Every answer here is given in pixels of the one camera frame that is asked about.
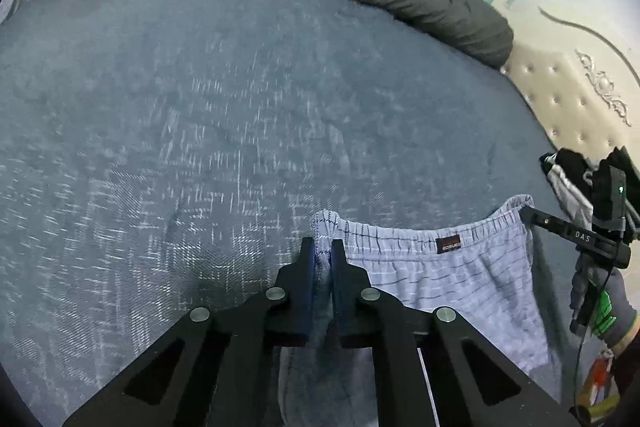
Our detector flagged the person's right hand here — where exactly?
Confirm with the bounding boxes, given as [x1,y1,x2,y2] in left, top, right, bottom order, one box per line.
[570,257,640,353]

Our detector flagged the pile of black grey clothes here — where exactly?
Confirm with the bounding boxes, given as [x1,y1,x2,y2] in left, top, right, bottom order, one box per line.
[540,147,640,238]

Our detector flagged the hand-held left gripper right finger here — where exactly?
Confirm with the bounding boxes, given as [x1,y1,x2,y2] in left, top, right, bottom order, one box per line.
[327,238,593,427]

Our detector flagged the light blue plaid shorts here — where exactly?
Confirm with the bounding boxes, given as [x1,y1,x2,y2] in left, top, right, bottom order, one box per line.
[277,194,563,427]

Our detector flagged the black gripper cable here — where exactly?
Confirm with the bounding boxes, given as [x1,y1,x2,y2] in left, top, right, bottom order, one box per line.
[572,267,613,408]

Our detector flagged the colourful box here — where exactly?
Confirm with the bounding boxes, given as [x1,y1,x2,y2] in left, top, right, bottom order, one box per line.
[582,352,621,408]

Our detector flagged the person's right forearm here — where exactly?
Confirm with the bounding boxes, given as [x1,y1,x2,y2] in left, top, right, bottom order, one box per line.
[607,332,640,408]

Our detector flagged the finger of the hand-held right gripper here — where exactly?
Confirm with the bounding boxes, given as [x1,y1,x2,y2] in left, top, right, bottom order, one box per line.
[520,206,577,242]

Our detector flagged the bed with blue woven cover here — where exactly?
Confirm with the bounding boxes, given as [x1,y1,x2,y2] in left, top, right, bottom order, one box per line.
[0,0,616,427]

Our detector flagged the cream tufted headboard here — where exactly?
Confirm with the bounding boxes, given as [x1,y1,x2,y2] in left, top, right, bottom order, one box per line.
[490,0,640,168]

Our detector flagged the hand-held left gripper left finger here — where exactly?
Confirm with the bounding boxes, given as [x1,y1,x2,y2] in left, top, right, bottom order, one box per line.
[62,237,321,427]

